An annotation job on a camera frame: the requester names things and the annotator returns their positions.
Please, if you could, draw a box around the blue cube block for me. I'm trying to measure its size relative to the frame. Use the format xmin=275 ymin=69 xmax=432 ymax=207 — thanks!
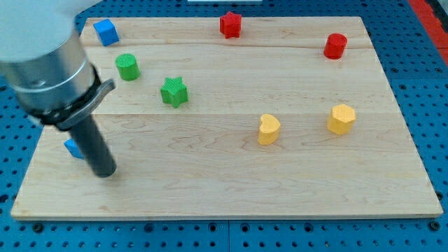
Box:
xmin=93 ymin=19 xmax=119 ymax=46

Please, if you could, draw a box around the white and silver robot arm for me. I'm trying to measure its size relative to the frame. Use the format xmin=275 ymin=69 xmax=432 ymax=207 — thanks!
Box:
xmin=1 ymin=0 xmax=116 ymax=177

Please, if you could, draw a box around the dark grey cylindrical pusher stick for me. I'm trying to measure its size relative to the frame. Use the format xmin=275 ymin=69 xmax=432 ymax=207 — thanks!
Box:
xmin=69 ymin=115 xmax=117 ymax=178

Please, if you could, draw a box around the green cylinder block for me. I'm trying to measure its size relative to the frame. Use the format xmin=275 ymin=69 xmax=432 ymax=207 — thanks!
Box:
xmin=115 ymin=53 xmax=140 ymax=81

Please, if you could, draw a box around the light wooden board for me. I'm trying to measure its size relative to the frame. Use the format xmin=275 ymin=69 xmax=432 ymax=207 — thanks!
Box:
xmin=10 ymin=17 xmax=443 ymax=221

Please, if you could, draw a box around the green star block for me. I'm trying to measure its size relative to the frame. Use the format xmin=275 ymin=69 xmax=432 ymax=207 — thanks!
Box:
xmin=160 ymin=76 xmax=189 ymax=108

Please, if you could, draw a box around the yellow hexagon block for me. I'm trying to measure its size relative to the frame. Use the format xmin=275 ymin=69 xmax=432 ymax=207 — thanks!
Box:
xmin=327 ymin=104 xmax=356 ymax=135

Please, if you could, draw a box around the red cylinder block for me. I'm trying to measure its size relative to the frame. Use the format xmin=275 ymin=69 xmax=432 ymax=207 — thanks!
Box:
xmin=323 ymin=33 xmax=348 ymax=60

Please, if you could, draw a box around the blue triangle block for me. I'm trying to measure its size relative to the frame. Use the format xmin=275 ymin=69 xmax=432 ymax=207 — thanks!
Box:
xmin=64 ymin=139 xmax=84 ymax=160

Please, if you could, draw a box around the red star block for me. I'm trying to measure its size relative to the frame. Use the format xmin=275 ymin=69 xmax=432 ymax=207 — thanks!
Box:
xmin=219 ymin=11 xmax=242 ymax=39

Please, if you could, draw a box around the yellow crescent block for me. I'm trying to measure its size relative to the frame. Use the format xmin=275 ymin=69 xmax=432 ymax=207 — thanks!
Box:
xmin=258 ymin=114 xmax=281 ymax=146

